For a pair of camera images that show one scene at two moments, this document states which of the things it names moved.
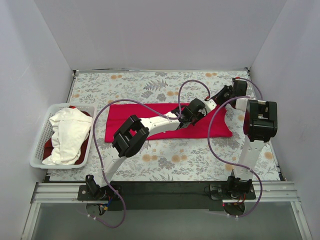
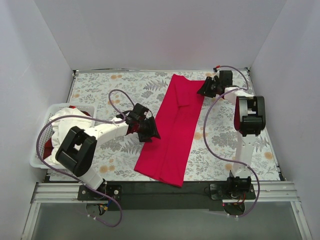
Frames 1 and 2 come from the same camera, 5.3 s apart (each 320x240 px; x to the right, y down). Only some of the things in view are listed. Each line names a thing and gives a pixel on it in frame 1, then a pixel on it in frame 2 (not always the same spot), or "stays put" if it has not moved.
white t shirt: x=71 y=127 stays put
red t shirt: x=213 y=125 to x=167 y=158
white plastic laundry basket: x=36 y=159 stays put
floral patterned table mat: x=207 y=159 stays put
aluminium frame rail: x=266 y=192 stays put
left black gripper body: x=186 y=117 to x=147 y=127
